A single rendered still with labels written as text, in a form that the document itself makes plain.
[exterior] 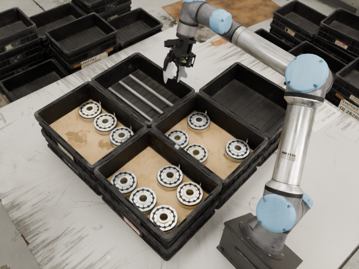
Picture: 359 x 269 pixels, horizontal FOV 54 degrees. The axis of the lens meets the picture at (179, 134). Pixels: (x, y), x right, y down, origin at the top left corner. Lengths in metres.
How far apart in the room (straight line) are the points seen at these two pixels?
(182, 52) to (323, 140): 0.88
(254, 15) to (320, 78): 2.90
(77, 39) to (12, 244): 1.42
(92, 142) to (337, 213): 1.09
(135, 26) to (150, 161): 1.68
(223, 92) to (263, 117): 0.24
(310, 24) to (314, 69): 2.18
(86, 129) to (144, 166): 0.33
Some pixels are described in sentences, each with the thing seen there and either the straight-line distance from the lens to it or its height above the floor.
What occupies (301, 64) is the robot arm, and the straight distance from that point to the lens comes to 1.10.
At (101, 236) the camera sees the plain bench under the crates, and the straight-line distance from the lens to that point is 1.50.
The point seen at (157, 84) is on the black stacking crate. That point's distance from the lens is 1.80.
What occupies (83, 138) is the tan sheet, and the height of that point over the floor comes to 0.83.
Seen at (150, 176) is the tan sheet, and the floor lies 0.83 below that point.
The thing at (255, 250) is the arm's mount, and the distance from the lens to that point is 1.25.
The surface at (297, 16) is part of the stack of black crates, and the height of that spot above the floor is 0.38.
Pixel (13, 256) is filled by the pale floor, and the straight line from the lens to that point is 2.36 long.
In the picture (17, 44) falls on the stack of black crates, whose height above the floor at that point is 0.51.
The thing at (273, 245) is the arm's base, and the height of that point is 0.89.
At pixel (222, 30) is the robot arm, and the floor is 1.34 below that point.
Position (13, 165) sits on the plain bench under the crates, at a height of 0.70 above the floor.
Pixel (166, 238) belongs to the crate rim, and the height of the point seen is 0.93.
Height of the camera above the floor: 2.06
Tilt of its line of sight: 51 degrees down
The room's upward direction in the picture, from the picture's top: 3 degrees clockwise
